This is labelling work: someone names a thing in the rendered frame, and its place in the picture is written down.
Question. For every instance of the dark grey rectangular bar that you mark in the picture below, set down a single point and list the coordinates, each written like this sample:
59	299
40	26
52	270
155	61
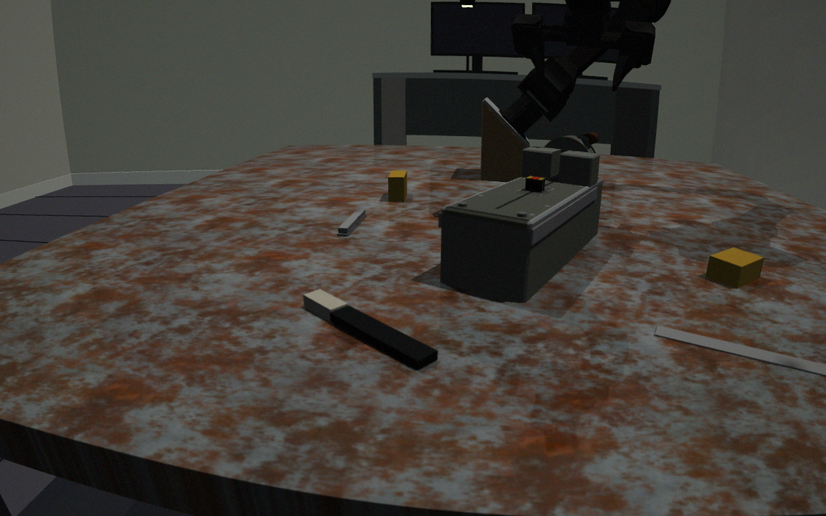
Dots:
352	221

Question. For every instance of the black flat bar with beige end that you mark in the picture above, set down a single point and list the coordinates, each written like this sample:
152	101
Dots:
393	342

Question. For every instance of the grey flat bar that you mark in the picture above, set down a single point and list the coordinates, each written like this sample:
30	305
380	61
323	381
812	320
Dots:
742	350

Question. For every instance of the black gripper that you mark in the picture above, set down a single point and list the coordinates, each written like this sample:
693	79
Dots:
584	29

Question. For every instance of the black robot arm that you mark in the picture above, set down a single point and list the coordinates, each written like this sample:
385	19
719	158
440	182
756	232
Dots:
561	74

